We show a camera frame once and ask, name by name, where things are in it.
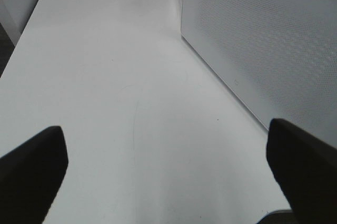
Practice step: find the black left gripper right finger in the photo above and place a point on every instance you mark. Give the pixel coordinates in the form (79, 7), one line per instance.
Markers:
(305, 169)

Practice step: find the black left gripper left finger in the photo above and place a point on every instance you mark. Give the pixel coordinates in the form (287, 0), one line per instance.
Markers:
(31, 176)

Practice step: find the white microwave door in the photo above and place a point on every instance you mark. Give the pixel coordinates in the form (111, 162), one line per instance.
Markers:
(277, 56)

